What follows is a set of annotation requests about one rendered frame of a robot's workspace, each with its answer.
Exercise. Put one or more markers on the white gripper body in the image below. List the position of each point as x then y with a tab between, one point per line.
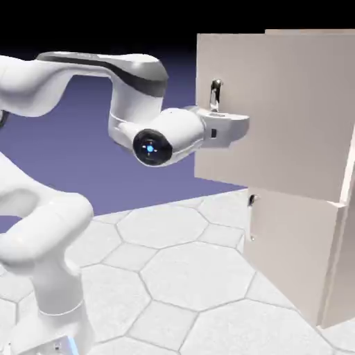
230	126

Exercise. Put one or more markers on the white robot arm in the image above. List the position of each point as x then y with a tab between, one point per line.
41	83

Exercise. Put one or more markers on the large beige cabinet door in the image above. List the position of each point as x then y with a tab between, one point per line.
277	111

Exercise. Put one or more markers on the small beige cabinet door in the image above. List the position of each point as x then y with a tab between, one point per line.
288	249

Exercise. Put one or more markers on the beige painted cabinet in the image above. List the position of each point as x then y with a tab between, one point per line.
341	249

